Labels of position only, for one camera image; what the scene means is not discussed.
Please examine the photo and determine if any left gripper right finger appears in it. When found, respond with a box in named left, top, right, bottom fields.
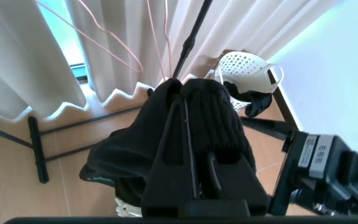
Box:
left=198, top=151, right=270, bottom=218

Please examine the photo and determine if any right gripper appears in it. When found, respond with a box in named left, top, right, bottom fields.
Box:
left=240, top=116, right=358, bottom=217

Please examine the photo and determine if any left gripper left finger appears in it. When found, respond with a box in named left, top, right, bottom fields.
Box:
left=141, top=98, right=200, bottom=218

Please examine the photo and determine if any black garment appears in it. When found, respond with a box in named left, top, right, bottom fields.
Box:
left=79, top=77, right=258, bottom=218
left=223, top=81, right=273, bottom=119

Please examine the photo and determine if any white laundry basket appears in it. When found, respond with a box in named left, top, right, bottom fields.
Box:
left=209, top=50, right=285, bottom=113

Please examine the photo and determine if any black clothes rack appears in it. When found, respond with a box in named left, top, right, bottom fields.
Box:
left=0, top=0, right=214, bottom=185

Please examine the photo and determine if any window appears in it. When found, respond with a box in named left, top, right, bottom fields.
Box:
left=37, top=0, right=88, bottom=83

